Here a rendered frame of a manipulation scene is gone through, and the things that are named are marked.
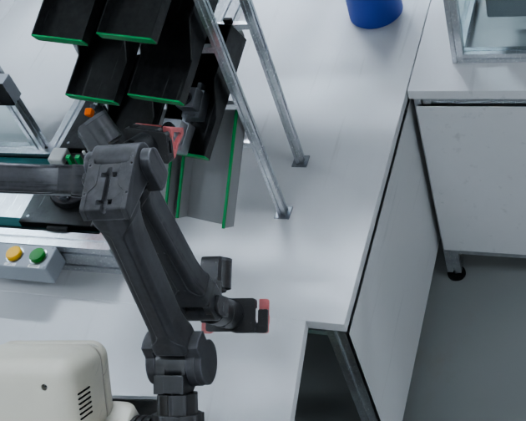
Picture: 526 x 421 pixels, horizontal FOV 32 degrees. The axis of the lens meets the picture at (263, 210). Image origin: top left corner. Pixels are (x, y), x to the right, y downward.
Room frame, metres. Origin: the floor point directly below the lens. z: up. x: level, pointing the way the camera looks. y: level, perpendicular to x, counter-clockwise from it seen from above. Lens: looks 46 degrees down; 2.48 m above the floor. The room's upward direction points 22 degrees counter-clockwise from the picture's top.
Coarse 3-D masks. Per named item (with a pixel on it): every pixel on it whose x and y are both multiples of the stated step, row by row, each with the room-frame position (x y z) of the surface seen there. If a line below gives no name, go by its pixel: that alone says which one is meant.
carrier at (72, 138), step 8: (88, 104) 2.08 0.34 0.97; (96, 104) 2.01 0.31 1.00; (104, 104) 1.97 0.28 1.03; (80, 112) 2.06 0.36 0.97; (96, 112) 2.00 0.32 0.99; (80, 120) 2.02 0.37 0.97; (72, 128) 2.00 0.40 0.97; (72, 136) 1.97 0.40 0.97; (64, 144) 1.95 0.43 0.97; (72, 144) 1.94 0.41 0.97; (80, 144) 1.93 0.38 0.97; (72, 152) 1.93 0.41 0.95; (80, 152) 1.91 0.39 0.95
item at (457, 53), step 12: (444, 0) 1.78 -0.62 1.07; (456, 0) 1.77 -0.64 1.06; (456, 12) 1.76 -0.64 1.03; (456, 24) 1.77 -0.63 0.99; (456, 36) 1.77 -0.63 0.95; (456, 48) 1.78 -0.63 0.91; (456, 60) 1.77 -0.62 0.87; (468, 60) 1.76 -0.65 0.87; (480, 60) 1.74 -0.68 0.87; (492, 60) 1.72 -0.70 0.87; (504, 60) 1.71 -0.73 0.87; (516, 60) 1.69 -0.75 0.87
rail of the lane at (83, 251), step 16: (0, 240) 1.70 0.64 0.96; (16, 240) 1.68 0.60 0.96; (32, 240) 1.66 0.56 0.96; (48, 240) 1.64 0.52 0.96; (64, 240) 1.62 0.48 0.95; (80, 240) 1.60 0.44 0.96; (96, 240) 1.57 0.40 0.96; (64, 256) 1.60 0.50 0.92; (80, 256) 1.58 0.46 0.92; (96, 256) 1.55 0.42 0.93; (112, 256) 1.53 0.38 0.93; (112, 272) 1.54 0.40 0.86
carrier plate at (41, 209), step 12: (72, 156) 1.89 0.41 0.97; (36, 204) 1.77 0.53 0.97; (48, 204) 1.75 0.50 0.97; (24, 216) 1.74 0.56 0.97; (36, 216) 1.72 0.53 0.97; (48, 216) 1.71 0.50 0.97; (60, 216) 1.69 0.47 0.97; (72, 216) 1.67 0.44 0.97; (72, 228) 1.65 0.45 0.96; (84, 228) 1.63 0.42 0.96; (96, 228) 1.61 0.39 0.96
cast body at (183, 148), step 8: (168, 120) 1.48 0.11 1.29; (176, 120) 1.47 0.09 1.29; (184, 120) 1.49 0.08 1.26; (184, 128) 1.46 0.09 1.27; (192, 128) 1.48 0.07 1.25; (176, 136) 1.44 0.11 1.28; (184, 136) 1.45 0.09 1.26; (192, 136) 1.47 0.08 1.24; (184, 144) 1.44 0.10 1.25; (184, 152) 1.44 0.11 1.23
